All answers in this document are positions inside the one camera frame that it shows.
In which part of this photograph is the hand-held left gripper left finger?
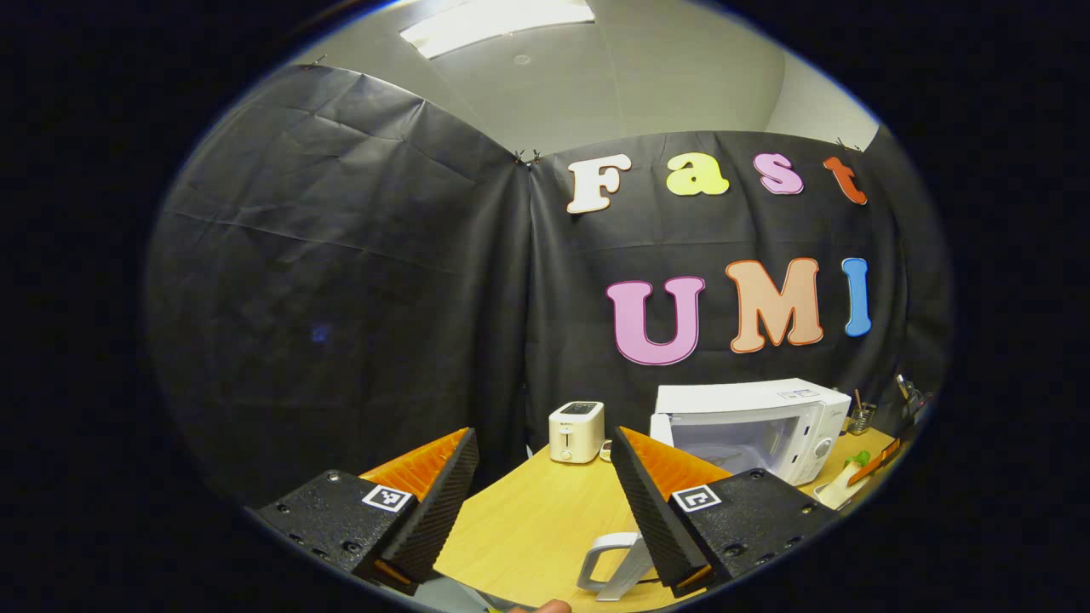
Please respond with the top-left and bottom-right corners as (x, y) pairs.
(255, 427), (479, 595)

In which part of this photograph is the black backdrop cloth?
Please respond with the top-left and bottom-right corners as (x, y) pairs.
(145, 64), (950, 512)

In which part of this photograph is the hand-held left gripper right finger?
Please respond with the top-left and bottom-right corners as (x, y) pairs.
(611, 426), (840, 597)

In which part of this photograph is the white toaster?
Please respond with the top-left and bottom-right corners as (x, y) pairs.
(549, 401), (605, 464)

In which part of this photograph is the white bread slice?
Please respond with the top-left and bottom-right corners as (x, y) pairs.
(813, 473), (863, 512)

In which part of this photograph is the white microwave oven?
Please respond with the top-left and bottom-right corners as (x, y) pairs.
(577, 378), (852, 602)

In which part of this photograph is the ceiling light panel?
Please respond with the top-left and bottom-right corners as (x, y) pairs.
(400, 0), (595, 60)

